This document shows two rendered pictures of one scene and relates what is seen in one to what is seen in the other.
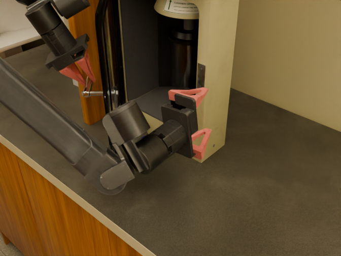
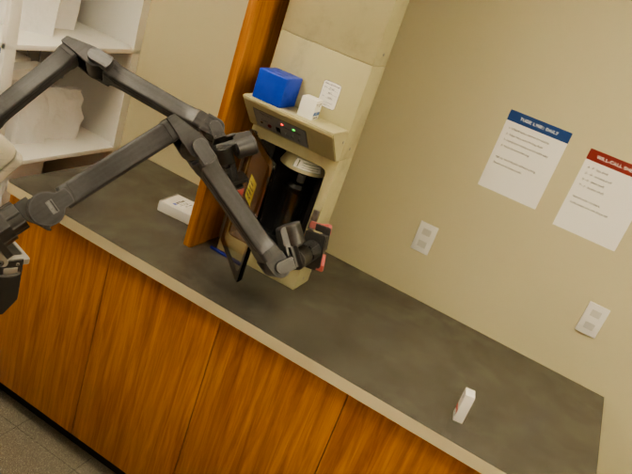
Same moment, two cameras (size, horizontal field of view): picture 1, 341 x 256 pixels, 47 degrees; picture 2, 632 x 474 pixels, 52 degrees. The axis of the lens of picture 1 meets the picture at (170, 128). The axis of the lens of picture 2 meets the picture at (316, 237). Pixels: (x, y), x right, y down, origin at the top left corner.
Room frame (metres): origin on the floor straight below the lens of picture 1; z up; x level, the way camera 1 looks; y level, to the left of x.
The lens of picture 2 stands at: (-0.96, 0.64, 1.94)
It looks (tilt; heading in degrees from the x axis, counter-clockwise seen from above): 22 degrees down; 338
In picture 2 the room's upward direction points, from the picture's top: 20 degrees clockwise
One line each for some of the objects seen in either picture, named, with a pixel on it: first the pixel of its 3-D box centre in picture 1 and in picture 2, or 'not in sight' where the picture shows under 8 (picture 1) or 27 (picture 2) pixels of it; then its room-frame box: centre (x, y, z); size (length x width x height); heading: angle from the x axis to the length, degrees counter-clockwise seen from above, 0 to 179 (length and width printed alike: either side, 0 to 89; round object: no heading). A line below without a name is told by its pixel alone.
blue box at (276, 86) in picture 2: not in sight; (277, 86); (0.94, 0.14, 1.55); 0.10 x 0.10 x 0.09; 48
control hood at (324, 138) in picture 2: not in sight; (291, 127); (0.89, 0.07, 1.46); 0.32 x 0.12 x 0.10; 48
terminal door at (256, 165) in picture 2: (111, 74); (244, 204); (0.87, 0.15, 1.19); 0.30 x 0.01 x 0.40; 3
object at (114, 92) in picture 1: (114, 99); not in sight; (0.76, 0.13, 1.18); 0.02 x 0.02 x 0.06; 3
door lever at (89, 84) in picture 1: (95, 85); not in sight; (0.79, 0.17, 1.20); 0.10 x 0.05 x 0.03; 3
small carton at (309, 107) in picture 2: not in sight; (309, 107); (0.86, 0.05, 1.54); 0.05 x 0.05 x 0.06; 53
